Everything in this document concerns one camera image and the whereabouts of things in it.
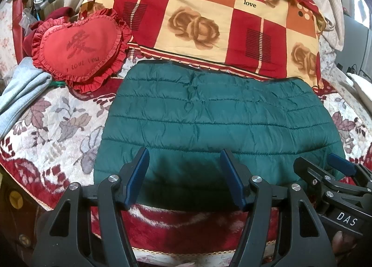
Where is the red and white floral bedspread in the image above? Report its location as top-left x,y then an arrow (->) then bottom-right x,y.
0,52 -> 372,267

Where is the light grey garment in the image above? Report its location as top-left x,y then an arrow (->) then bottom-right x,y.
0,57 -> 53,139

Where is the dark red cloth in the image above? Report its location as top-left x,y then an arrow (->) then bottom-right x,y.
23,7 -> 74,58

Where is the green quilted puffer jacket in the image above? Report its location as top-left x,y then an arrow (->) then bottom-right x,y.
94,60 -> 346,211

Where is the person's right hand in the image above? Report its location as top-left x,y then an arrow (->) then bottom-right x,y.
331,230 -> 361,259

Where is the red heart-shaped ruffled pillow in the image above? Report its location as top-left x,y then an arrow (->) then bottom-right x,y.
31,8 -> 133,94

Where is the dark object with yellow emblem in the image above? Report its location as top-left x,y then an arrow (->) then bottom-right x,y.
0,168 -> 44,256

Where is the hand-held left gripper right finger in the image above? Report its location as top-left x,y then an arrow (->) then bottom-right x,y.
219,149 -> 338,267

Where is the red checkered rose-print quilt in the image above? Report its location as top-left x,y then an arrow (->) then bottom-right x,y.
80,0 -> 324,87

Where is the white flat object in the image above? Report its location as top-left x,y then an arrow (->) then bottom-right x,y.
346,73 -> 372,101

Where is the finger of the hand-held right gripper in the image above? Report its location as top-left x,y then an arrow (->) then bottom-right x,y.
293,158 -> 349,195
328,153 -> 372,187

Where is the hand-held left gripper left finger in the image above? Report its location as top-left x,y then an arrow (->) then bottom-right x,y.
31,147 -> 150,267

